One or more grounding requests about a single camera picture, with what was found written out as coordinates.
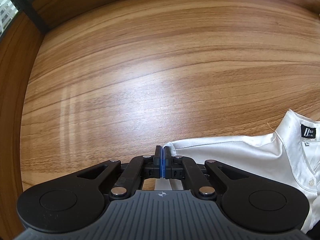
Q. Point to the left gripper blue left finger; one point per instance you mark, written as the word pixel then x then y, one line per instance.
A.
pixel 152 164

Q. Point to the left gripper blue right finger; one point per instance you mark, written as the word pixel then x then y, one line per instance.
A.
pixel 172 167

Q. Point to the white satin polo shirt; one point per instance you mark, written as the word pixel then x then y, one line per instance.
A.
pixel 290 155

